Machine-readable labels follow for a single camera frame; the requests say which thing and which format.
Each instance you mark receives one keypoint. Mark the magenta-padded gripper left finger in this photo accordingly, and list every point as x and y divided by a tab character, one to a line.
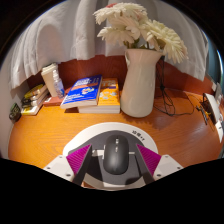
60	166

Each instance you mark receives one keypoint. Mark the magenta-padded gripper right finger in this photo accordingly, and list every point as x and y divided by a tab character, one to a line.
165	166

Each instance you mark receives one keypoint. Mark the dark grey computer mouse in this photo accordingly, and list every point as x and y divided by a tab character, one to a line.
116	155

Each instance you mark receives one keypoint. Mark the white and grey mouse pad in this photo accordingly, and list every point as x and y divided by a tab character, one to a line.
100	130

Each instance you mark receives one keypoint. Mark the yellow and white book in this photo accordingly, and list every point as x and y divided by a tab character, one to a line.
31	109

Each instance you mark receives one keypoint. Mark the dark red book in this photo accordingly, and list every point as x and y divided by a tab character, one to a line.
53	101

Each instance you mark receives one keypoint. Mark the black spine book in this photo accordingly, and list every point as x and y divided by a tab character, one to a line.
33	98
32	102

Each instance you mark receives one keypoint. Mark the dark mug with green inside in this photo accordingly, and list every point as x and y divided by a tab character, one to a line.
15	112

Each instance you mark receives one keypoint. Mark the white electronic device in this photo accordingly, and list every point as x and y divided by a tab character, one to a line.
213	108

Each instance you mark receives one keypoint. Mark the white ceramic vase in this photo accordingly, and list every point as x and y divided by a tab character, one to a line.
140	86

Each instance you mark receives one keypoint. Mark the cream tumbler cup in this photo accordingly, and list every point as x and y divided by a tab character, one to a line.
48	78

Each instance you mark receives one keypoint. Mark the white pleated curtain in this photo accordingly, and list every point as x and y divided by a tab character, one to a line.
60	30

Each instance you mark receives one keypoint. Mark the white daisy flower bunch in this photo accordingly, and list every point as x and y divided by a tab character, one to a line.
133	23

